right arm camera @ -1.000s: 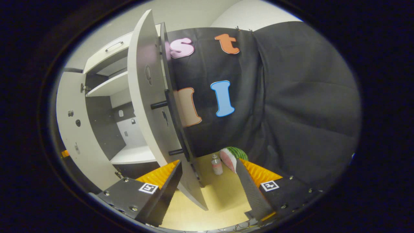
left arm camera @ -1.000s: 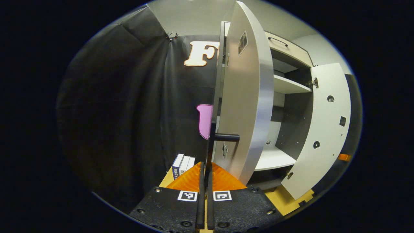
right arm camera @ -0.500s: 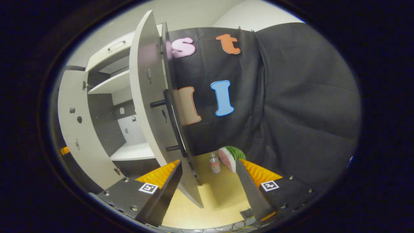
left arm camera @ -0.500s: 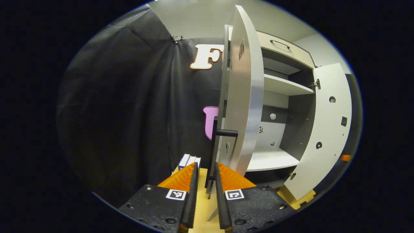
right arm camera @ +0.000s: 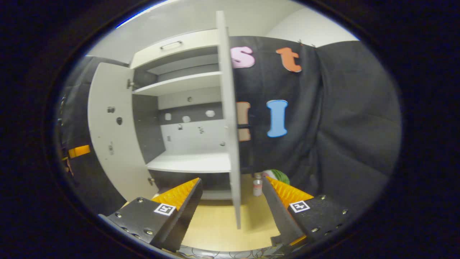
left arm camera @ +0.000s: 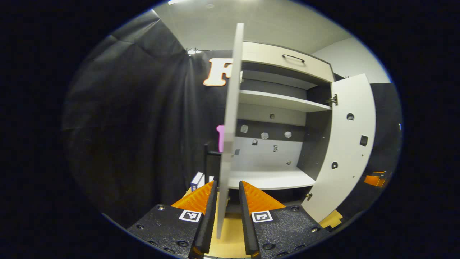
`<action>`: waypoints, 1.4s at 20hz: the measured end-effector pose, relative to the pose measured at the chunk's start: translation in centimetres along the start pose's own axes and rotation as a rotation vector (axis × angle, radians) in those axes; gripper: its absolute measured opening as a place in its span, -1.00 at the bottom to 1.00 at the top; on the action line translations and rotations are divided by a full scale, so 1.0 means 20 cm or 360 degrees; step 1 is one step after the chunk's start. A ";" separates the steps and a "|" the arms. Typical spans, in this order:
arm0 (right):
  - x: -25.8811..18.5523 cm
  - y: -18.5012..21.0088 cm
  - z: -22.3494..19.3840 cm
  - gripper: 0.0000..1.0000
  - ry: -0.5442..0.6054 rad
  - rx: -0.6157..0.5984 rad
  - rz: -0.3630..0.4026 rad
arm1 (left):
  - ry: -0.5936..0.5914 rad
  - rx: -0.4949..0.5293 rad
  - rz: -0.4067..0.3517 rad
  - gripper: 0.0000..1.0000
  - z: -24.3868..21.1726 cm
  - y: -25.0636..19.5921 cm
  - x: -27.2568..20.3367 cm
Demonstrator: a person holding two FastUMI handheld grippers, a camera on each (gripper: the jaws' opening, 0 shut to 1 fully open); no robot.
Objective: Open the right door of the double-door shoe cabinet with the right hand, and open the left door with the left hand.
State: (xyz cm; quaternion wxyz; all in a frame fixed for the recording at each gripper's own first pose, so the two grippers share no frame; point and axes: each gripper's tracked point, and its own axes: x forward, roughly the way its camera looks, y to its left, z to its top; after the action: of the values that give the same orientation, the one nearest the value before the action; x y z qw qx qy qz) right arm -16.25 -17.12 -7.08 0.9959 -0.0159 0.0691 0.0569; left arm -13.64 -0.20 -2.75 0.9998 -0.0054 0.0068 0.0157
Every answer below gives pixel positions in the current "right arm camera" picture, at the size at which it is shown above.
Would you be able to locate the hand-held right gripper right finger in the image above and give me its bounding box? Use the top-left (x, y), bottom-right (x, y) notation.
top-left (261, 176), bottom-right (355, 248)

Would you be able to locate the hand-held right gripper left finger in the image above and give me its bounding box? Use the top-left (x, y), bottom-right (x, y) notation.
top-left (98, 177), bottom-right (203, 253)

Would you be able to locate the camera sticker shoe cabinet door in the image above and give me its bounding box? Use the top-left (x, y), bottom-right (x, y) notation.
top-left (87, 62), bottom-right (159, 203)

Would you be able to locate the grey double-door shoe cabinet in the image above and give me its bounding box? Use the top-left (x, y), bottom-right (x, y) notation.
top-left (87, 10), bottom-right (242, 230)

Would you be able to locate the headphone sticker shoe cabinet door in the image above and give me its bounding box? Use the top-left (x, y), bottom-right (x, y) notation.
top-left (215, 10), bottom-right (242, 230)

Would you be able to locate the white cabinet shelf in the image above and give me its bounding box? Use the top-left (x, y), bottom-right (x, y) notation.
top-left (132, 71), bottom-right (222, 97)
top-left (146, 150), bottom-right (231, 174)

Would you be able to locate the grey cabinet drawer front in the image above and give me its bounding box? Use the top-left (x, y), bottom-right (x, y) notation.
top-left (129, 29), bottom-right (220, 69)

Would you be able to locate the small clear bottle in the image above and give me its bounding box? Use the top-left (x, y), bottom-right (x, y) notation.
top-left (252, 173), bottom-right (263, 197)

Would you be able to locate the watermelon slice toy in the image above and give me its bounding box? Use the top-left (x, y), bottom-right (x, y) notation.
top-left (261, 169), bottom-right (291, 186)

